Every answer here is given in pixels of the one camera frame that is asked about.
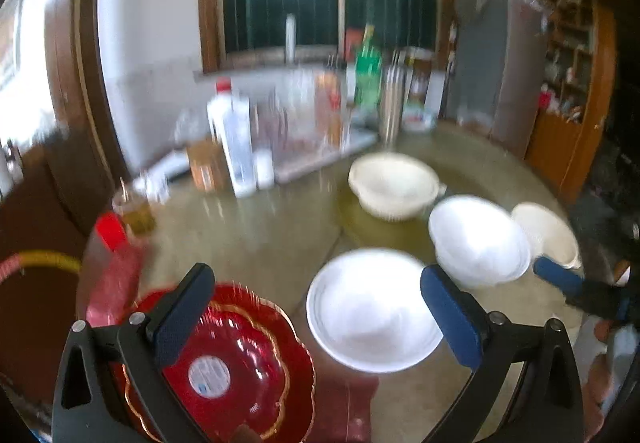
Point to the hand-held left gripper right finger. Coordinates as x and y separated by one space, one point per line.
452 318

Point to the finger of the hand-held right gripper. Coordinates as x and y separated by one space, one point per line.
557 274

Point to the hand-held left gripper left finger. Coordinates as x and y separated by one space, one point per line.
175 323

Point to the cream disposable plate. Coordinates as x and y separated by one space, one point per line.
545 228

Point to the red scalloped plate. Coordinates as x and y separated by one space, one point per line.
240 338

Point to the white ceramic bowl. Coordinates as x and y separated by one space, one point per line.
475 238
370 308

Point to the red plastic bag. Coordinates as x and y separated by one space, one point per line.
112 233

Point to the glass jar of yellow liquid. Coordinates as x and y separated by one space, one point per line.
137 218

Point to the wooden display cabinet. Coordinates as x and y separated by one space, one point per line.
555 148

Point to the brown peanut butter jar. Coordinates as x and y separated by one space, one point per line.
205 168

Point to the small white pill bottle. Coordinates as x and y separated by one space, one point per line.
264 169

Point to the white bottle with red cap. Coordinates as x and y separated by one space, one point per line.
235 143

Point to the small patterned dish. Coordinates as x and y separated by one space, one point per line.
419 121

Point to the tall grey appliance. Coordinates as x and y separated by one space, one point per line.
480 73

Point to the stainless steel thermos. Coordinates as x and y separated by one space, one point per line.
391 108

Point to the clear glass pitcher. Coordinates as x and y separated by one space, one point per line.
295 123

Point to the orange bottle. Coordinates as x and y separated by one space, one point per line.
327 98

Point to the green plastic bottle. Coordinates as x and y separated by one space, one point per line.
367 78

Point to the white paper roll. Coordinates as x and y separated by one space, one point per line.
290 38

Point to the wooden door frame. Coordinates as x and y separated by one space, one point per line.
75 73

